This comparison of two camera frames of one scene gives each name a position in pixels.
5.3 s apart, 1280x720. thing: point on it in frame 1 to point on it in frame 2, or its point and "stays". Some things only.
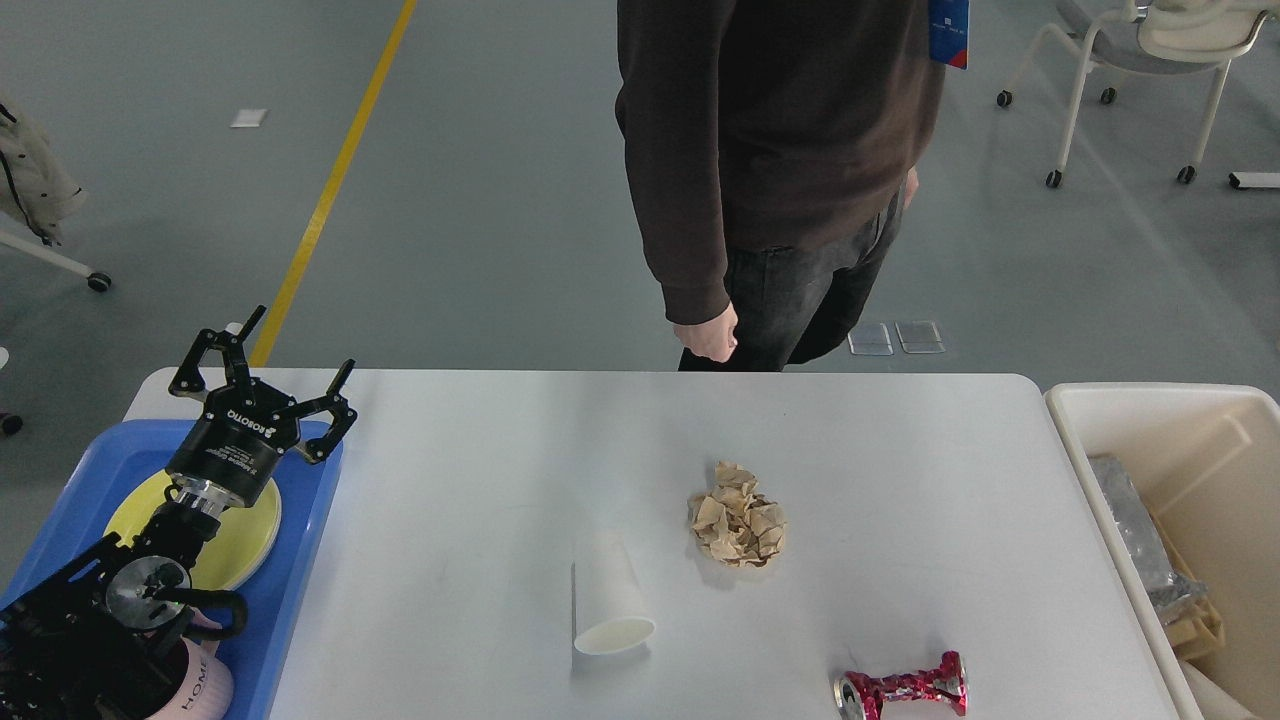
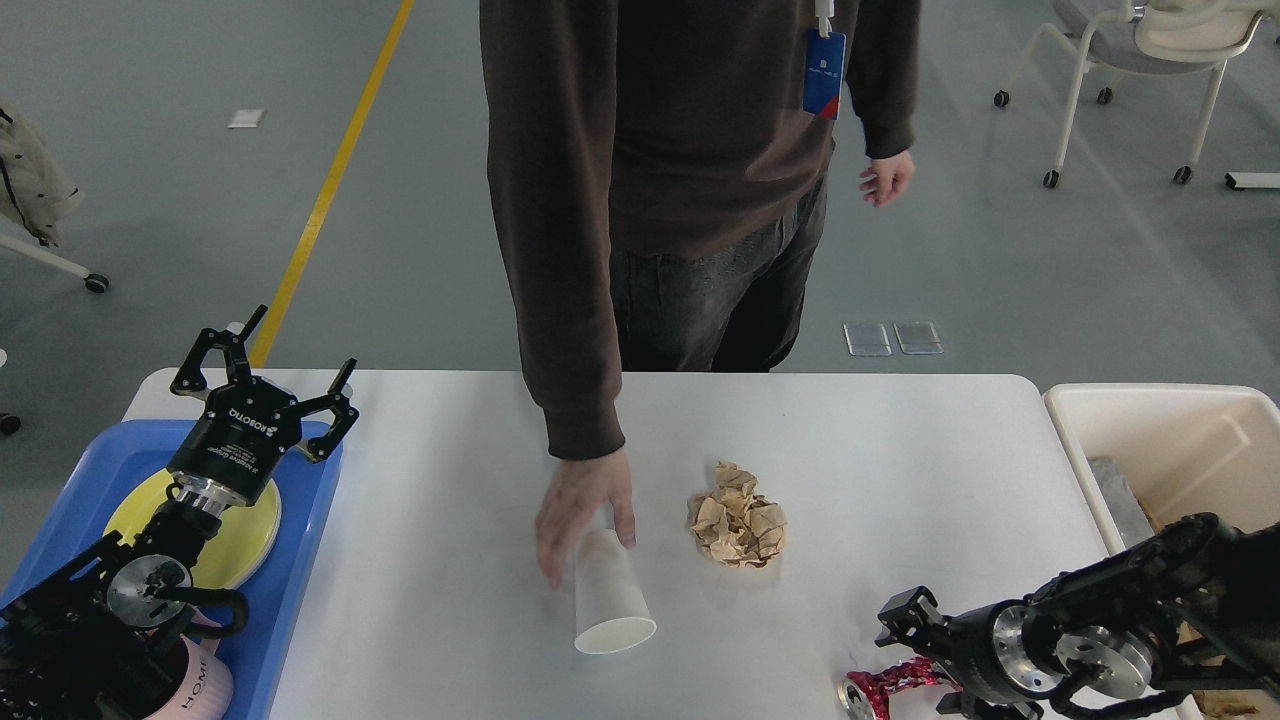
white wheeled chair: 1150,37 stays
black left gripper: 231,450 stays
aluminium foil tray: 1141,538 stays
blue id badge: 948,31 to 823,66
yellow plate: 242,541 stays
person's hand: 712,339 to 579,486
